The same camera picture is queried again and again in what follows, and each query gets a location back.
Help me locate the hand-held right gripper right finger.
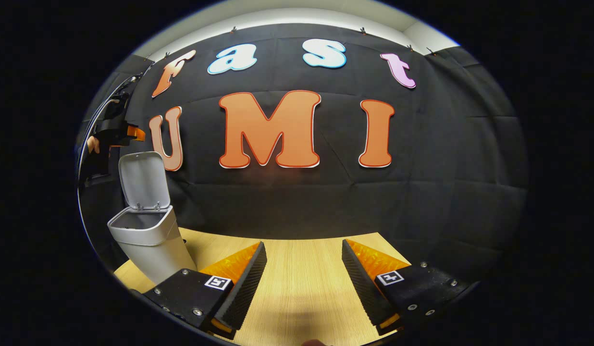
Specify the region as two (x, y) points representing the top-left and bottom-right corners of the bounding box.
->
(342, 239), (464, 337)

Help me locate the wooden desktop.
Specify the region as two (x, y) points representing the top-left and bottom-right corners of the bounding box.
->
(113, 227), (413, 346)

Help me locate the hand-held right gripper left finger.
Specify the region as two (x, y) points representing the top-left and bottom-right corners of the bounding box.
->
(142, 241), (268, 342)

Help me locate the white desktop garbage bin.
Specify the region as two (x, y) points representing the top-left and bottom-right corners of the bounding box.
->
(107, 151), (198, 285)

